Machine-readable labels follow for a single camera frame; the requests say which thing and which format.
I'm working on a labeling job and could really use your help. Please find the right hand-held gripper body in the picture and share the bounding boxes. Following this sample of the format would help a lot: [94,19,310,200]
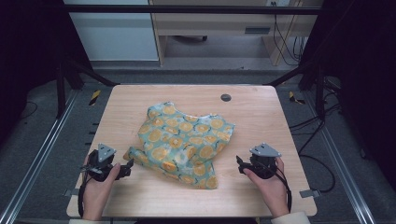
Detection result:
[248,142,283,180]

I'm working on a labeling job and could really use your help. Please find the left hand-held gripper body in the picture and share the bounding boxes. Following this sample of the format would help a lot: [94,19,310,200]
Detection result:
[80,143,118,183]

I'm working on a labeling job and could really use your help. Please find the orange print green cloth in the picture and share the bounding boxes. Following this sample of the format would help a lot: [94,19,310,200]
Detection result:
[122,101,236,190]

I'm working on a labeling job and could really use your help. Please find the person's left hand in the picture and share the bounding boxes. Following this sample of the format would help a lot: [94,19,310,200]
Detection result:
[81,155,122,221]

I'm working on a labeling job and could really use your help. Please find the person's right hand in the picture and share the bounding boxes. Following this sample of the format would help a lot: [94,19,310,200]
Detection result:
[242,156,291,219]

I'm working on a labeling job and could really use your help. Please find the yellow black tape strip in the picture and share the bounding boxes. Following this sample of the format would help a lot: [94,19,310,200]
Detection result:
[89,90,103,107]

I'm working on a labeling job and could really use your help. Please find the white cabinet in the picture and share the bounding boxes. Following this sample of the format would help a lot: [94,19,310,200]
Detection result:
[63,0,160,62]

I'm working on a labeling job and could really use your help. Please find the light wooden desk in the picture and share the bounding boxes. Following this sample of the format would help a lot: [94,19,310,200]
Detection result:
[148,0,325,67]

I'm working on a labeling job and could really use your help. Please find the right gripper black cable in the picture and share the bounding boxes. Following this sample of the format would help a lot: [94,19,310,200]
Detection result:
[273,161,293,214]

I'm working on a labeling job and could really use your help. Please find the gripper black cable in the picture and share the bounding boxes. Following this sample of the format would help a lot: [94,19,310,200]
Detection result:
[273,161,293,214]
[77,174,92,218]

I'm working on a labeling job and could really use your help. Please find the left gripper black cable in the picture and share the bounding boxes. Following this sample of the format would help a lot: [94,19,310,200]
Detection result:
[77,174,92,218]

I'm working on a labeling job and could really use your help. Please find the black floor cables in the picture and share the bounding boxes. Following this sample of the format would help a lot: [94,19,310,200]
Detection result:
[289,101,341,194]

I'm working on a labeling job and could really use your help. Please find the aluminium floor rail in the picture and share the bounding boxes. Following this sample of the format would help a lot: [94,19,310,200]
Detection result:
[0,89,79,224]
[302,91,377,224]

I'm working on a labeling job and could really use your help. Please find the yellow-handled tool right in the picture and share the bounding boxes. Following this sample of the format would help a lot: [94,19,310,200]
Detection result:
[288,91,306,105]

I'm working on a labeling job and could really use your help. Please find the black metal frame stand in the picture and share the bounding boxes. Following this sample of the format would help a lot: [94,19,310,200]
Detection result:
[266,61,327,121]
[55,58,121,119]

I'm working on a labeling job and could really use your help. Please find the thin black floor cable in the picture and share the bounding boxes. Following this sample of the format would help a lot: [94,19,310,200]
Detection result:
[18,100,39,121]

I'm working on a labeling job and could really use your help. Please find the black hanging desk cables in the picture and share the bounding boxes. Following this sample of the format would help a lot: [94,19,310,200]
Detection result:
[272,13,308,67]

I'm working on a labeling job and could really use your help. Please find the black horizontal frame bar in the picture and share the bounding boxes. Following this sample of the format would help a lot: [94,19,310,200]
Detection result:
[62,4,322,16]

